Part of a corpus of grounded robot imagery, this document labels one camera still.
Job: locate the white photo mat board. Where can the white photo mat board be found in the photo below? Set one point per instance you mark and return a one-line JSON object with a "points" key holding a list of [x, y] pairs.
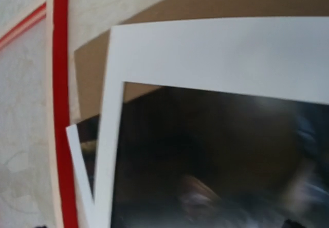
{"points": [[278, 57]]}

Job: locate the red wooden picture frame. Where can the red wooden picture frame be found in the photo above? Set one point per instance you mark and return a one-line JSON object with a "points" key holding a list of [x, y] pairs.
{"points": [[37, 179]]}

